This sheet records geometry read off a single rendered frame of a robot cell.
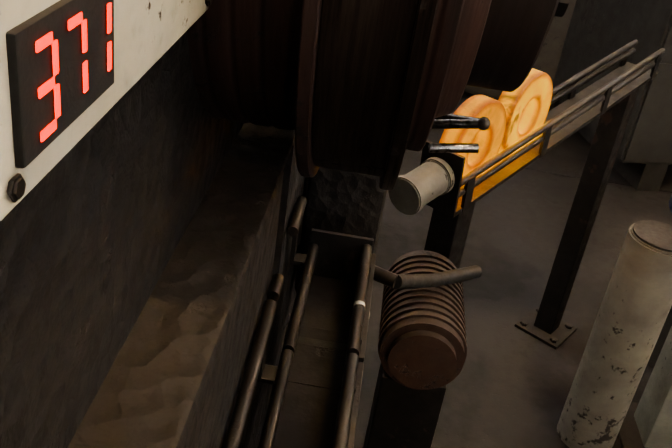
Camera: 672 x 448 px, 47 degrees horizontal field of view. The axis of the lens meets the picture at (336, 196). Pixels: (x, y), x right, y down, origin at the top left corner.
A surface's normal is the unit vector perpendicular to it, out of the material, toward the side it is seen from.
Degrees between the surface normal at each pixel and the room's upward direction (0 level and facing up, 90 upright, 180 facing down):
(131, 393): 0
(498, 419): 0
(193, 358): 0
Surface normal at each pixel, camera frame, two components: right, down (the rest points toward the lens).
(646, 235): 0.13, -0.87
